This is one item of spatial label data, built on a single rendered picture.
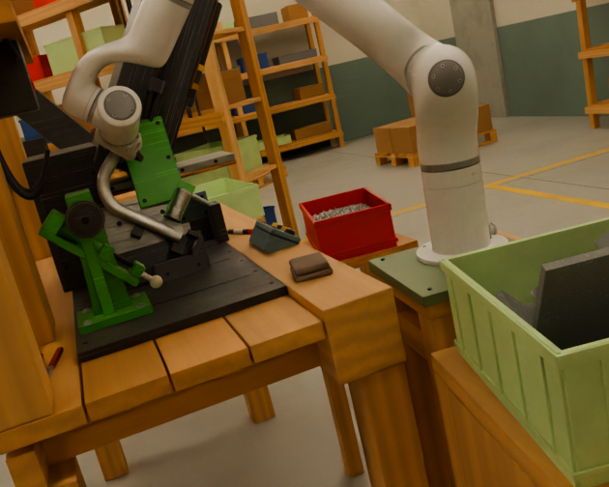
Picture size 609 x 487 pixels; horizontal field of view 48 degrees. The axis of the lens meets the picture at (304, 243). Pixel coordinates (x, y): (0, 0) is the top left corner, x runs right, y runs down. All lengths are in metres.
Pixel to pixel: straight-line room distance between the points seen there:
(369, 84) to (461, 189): 10.29
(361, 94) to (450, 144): 10.23
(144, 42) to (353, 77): 10.20
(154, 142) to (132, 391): 0.76
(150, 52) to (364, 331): 0.67
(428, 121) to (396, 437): 0.60
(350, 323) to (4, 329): 0.56
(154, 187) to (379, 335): 0.73
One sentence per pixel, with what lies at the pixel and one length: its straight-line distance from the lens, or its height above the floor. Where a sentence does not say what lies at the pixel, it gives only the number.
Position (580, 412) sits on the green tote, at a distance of 0.82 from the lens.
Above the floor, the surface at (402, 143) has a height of 0.26.
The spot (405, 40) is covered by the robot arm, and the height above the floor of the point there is 1.31.
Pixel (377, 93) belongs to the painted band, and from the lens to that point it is 11.69.
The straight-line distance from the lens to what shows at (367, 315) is 1.23.
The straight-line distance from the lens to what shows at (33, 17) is 5.36.
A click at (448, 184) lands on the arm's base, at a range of 1.37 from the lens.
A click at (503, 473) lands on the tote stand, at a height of 0.70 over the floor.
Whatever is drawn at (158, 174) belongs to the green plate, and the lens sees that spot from 1.72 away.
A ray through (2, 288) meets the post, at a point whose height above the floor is 1.10.
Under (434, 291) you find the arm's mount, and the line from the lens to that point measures 1.26.
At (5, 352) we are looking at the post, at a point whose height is 1.00.
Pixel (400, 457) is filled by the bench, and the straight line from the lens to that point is 1.37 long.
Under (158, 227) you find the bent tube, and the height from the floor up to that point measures 1.02.
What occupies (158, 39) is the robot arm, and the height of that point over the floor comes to 1.42.
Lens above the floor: 1.31
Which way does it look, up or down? 14 degrees down
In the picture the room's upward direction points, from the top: 13 degrees counter-clockwise
